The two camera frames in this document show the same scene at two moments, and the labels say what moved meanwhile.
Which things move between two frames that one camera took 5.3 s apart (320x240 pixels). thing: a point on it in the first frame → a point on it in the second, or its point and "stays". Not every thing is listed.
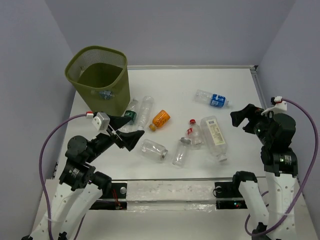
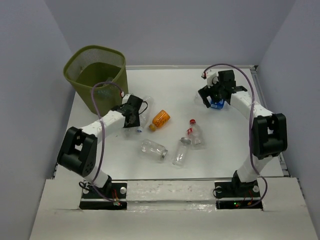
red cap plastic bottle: x=194 y=133 stays
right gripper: x=252 y=113 → x=205 y=91
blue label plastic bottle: x=216 y=100 stays
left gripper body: x=105 y=139 → x=135 y=122
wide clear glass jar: x=154 y=149 stays
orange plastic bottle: x=160 y=120 stays
